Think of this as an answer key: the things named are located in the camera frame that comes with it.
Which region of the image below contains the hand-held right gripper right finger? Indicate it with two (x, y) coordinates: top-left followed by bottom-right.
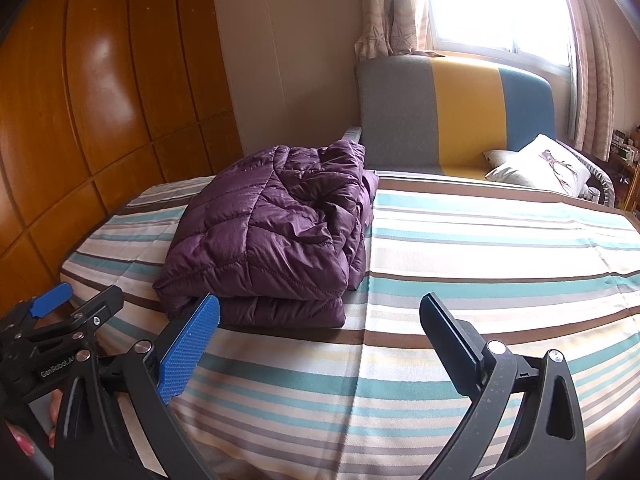
(419, 292), (587, 480)

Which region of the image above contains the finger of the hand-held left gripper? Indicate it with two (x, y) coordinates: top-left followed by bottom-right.
(19, 282), (74, 321)
(50, 285), (125, 347)

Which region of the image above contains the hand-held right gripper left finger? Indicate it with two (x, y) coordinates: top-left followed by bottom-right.
(54, 294), (222, 480)

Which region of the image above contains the purple puffer jacket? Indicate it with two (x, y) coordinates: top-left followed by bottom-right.
(152, 139), (379, 330)

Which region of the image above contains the person's left hand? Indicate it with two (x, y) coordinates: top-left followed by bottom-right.
(4, 394), (64, 457)

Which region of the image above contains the striped bed sheet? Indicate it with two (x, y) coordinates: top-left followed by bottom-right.
(59, 170), (640, 480)

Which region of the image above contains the small cream pillow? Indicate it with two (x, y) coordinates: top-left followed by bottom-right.
(482, 150), (517, 169)

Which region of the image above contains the white printed pillow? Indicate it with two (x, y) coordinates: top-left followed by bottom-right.
(485, 134), (594, 194)

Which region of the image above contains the grey padded cushion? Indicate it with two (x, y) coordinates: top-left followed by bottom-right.
(575, 144), (617, 209)

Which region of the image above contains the wooden wardrobe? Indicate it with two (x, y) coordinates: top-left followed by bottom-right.
(0, 0), (247, 313)

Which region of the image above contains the grey yellow blue headboard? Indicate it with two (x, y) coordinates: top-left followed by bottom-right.
(355, 55), (557, 182)

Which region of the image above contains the cluttered shelf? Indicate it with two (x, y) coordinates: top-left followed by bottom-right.
(610, 129), (640, 166)

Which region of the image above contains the pink curtain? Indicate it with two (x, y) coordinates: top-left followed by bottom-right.
(565, 0), (617, 157)

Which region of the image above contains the patterned beige curtain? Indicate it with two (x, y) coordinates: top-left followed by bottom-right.
(354, 0), (437, 59)

